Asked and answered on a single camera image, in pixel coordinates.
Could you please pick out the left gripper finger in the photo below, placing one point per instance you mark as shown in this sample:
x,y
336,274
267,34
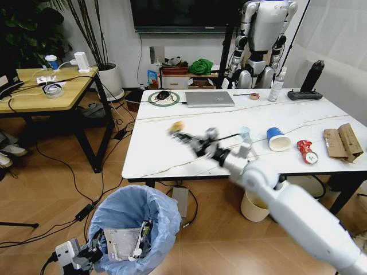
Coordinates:
x,y
99,237
92,245

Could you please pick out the black remote controller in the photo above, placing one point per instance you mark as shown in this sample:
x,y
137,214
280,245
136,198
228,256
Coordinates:
x,y
304,95

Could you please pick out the white charger block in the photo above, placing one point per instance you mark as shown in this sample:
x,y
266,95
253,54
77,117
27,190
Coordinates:
x,y
81,61

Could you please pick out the white plant pot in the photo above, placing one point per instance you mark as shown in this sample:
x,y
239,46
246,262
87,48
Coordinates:
x,y
111,80

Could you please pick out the blue and white paper cup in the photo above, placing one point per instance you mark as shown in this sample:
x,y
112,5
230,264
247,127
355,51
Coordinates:
x,y
277,139

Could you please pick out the white marble table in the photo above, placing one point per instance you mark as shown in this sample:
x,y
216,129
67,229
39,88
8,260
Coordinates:
x,y
223,123

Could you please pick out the green cloth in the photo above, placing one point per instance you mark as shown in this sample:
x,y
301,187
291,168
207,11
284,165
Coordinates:
x,y
200,66

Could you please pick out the small brown tape roll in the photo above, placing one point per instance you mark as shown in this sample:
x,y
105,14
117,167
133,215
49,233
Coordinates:
x,y
254,96

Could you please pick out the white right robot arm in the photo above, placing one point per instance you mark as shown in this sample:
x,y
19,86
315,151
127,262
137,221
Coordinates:
x,y
298,215

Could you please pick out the black tripod stand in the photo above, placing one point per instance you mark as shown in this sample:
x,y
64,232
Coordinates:
x,y
226,57

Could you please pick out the beige waste bin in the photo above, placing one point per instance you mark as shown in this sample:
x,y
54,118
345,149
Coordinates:
x,y
253,207

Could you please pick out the open brown cardboard box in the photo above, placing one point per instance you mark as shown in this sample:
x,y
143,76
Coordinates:
x,y
202,84

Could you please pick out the silver foil pouch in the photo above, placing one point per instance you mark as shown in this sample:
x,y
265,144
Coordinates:
x,y
123,243

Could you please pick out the white low drawer cabinet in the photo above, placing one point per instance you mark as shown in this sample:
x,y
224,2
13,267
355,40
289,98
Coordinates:
x,y
175,80

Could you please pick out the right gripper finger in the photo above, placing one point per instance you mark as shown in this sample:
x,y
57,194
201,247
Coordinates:
x,y
183,140
186,133

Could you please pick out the dark leafy plant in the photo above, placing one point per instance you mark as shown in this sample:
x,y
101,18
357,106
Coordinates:
x,y
28,31

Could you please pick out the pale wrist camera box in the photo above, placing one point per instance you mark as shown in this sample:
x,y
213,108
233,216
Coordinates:
x,y
211,133

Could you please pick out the crushed red soda can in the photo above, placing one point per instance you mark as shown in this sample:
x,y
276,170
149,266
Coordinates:
x,y
306,151

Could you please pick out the tall thin-stemmed plant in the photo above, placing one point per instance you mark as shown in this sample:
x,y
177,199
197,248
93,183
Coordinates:
x,y
93,31

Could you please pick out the trash bin with blue bag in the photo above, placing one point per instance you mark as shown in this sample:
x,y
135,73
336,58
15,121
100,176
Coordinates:
x,y
134,206

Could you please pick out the black power adapter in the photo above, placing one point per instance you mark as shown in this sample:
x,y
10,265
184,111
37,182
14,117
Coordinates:
x,y
84,212

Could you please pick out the yellowish food trash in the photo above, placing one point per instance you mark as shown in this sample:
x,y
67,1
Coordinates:
x,y
177,126

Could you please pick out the blue snack bag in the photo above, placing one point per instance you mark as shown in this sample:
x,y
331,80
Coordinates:
x,y
152,79

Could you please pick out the black floor pole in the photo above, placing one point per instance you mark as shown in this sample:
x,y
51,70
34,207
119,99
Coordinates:
x,y
17,224

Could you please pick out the black wall television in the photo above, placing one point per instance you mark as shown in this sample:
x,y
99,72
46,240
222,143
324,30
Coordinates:
x,y
189,14

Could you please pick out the silver tape roll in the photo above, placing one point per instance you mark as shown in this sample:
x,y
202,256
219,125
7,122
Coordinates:
x,y
53,90

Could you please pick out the grey power adapter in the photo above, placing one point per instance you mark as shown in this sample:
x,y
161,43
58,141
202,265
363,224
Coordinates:
x,y
180,202

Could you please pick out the clear spray bottle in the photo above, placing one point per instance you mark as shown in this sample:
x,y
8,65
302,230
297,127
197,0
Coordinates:
x,y
275,87

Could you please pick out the round green-rimmed mouse pad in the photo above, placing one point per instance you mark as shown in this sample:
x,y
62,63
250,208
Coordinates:
x,y
172,99

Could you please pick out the wooden side table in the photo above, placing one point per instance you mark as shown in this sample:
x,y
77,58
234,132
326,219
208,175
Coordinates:
x,y
43,94

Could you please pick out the silver humanoid robot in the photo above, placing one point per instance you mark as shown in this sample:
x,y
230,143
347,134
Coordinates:
x,y
262,43

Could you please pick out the clear plastic cup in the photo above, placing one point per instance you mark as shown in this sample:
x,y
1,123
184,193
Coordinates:
x,y
246,134

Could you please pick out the thin black pen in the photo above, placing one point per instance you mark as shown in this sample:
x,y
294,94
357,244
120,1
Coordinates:
x,y
241,94

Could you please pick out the dark crumpled wrapper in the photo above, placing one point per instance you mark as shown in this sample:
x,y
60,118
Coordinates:
x,y
146,229

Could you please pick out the silver laptop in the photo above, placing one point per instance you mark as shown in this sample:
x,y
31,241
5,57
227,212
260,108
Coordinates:
x,y
209,98

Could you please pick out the white shoe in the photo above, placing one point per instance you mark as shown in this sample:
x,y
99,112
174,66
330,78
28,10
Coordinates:
x,y
13,150

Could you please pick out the black computer mouse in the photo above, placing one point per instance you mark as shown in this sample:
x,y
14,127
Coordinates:
x,y
163,94

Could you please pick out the flattened brown cardboard box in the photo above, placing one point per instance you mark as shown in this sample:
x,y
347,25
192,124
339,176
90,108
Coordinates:
x,y
342,143

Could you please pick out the coffee cup with blue sleeve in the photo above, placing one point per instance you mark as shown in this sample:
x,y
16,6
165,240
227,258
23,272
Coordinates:
x,y
51,62

